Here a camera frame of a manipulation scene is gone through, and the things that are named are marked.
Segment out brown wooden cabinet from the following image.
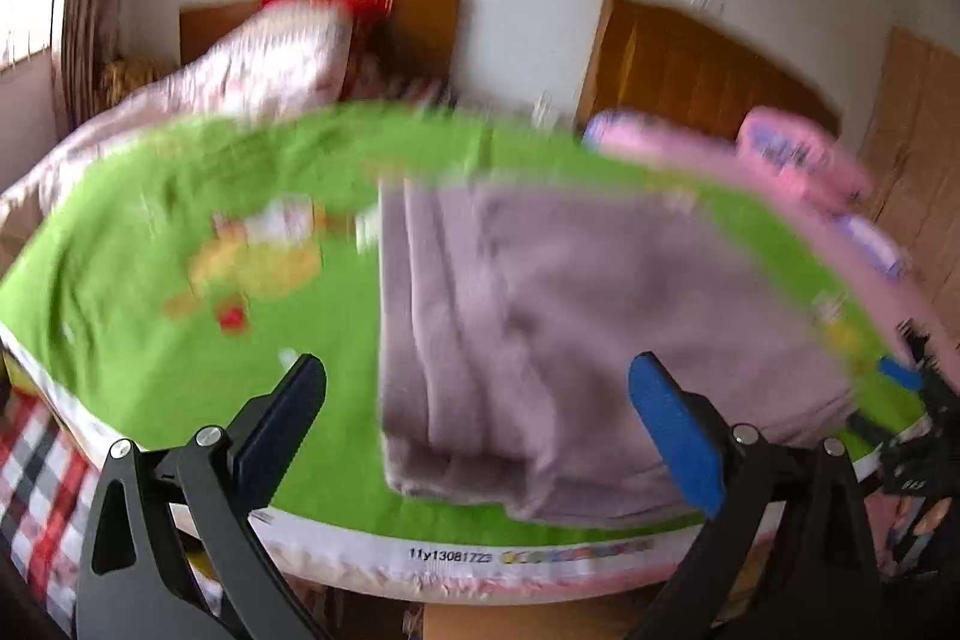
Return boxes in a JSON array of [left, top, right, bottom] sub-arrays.
[[855, 26, 960, 311]]

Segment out red black plaid blanket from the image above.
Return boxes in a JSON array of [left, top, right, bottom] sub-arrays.
[[0, 385, 102, 626]]

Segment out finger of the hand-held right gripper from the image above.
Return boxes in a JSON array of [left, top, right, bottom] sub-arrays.
[[847, 413, 912, 457], [876, 321, 960, 412]]

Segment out green printed bed sheet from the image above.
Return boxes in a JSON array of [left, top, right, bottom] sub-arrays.
[[0, 104, 927, 547]]

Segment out mauve pants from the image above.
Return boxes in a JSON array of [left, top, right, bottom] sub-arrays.
[[377, 179, 860, 531]]

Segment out wooden bed frame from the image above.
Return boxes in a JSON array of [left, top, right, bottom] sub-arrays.
[[420, 591, 653, 640]]

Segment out pink patterned quilt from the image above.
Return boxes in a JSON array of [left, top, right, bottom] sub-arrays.
[[0, 2, 353, 221]]

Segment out pink pillow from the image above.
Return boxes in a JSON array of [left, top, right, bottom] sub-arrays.
[[585, 106, 912, 281]]

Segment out wooden headboard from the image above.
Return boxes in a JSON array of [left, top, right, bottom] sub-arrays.
[[574, 0, 841, 142], [180, 0, 462, 109]]

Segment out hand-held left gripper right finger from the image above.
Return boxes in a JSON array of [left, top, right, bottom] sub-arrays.
[[626, 351, 886, 640]]

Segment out yellow patterned cloth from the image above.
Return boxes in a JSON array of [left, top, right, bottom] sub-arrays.
[[101, 55, 162, 105]]

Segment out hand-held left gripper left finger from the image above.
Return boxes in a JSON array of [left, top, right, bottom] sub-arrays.
[[73, 353, 329, 640]]

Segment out white floral mattress pad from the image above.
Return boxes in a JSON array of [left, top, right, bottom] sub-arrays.
[[0, 325, 878, 607]]

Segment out red pillow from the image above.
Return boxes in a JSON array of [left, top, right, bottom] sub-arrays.
[[259, 0, 391, 22]]

